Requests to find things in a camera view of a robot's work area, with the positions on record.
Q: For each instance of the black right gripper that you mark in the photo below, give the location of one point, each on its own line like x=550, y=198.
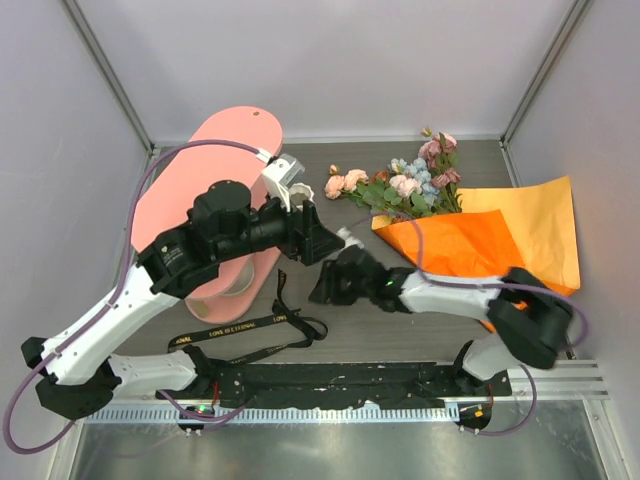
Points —
x=328, y=288

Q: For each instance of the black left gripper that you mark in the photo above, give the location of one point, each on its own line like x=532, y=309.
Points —
x=308, y=240

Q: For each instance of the black ribbon gold lettering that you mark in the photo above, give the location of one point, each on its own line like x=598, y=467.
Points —
x=312, y=329

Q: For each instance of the artificial flower bouquet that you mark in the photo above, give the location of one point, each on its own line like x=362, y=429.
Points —
x=424, y=187

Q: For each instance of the orange wrapping paper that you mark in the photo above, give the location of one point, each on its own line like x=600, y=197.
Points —
x=530, y=227

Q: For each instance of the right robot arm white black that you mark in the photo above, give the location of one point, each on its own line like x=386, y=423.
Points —
x=530, y=321

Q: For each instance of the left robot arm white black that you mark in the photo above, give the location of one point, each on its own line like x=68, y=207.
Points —
x=84, y=374

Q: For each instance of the white ribbed ceramic vase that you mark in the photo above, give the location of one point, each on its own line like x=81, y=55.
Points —
x=299, y=193

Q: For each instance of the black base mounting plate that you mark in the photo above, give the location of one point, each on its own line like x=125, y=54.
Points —
x=400, y=385

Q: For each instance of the pink wooden tiered shelf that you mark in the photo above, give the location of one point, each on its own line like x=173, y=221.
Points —
x=217, y=188

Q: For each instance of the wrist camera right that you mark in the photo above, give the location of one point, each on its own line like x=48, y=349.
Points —
x=349, y=239

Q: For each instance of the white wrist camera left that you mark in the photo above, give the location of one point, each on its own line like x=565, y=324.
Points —
x=279, y=175

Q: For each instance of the white slotted cable duct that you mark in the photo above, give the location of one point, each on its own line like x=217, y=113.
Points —
x=369, y=413

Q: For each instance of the aluminium frame post left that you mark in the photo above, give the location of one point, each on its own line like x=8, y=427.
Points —
x=89, y=39

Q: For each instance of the aluminium frame post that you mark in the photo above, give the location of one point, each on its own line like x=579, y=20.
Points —
x=89, y=39
x=569, y=25

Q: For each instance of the aluminium frame post right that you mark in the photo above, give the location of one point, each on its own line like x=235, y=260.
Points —
x=569, y=25

